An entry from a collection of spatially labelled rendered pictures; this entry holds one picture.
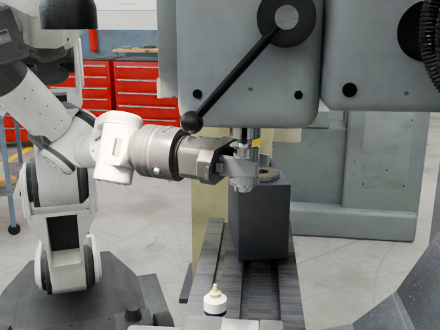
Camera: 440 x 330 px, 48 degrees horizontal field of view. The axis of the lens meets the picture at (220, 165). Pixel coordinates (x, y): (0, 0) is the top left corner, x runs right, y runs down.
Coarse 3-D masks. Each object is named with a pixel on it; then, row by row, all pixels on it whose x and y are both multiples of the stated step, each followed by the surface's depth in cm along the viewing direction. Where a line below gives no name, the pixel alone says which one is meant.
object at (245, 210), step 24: (264, 168) 120; (240, 192) 112; (264, 192) 113; (288, 192) 114; (240, 216) 114; (264, 216) 115; (288, 216) 115; (240, 240) 116; (264, 240) 116; (288, 240) 117
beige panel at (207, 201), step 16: (208, 128) 253; (224, 128) 252; (272, 128) 251; (192, 192) 264; (208, 192) 263; (224, 192) 262; (192, 208) 266; (208, 208) 265; (224, 208) 265; (192, 224) 269; (192, 240) 271; (192, 256) 274; (192, 272) 277
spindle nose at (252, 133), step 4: (232, 128) 74; (236, 128) 74; (240, 128) 74; (248, 128) 73; (252, 128) 74; (256, 128) 74; (260, 128) 75; (232, 132) 75; (236, 132) 74; (240, 132) 74; (248, 132) 74; (252, 132) 74; (256, 132) 74; (260, 132) 75; (232, 136) 75; (236, 136) 74; (240, 136) 74; (248, 136) 74; (252, 136) 74; (256, 136) 74; (260, 136) 75
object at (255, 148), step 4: (232, 144) 76; (236, 144) 76; (252, 144) 76; (256, 144) 76; (232, 148) 75; (236, 148) 75; (240, 148) 75; (244, 148) 74; (248, 148) 74; (252, 148) 75; (256, 148) 75; (232, 152) 76; (236, 152) 75; (240, 152) 75; (244, 152) 74; (248, 152) 75; (252, 152) 75; (256, 152) 75
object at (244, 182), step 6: (234, 156) 75; (240, 156) 75; (246, 156) 75; (252, 156) 75; (258, 156) 76; (258, 162) 76; (258, 168) 77; (258, 174) 77; (234, 180) 76; (240, 180) 76; (246, 180) 76; (252, 180) 76; (258, 180) 77; (234, 186) 77; (240, 186) 76; (246, 186) 76; (252, 186) 76
